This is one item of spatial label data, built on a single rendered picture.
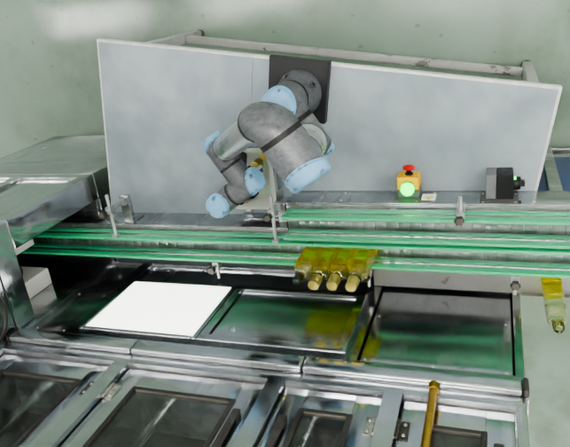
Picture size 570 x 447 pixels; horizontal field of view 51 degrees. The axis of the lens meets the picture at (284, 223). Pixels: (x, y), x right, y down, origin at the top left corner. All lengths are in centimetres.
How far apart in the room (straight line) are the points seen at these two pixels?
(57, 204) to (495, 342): 159
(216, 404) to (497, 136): 117
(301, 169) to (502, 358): 78
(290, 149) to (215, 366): 71
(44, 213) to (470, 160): 150
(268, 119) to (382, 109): 68
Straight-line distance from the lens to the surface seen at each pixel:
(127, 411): 174
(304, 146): 140
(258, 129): 140
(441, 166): 202
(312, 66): 198
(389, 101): 198
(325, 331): 181
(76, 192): 245
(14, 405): 192
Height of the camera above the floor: 267
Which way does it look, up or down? 60 degrees down
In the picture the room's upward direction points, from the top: 141 degrees counter-clockwise
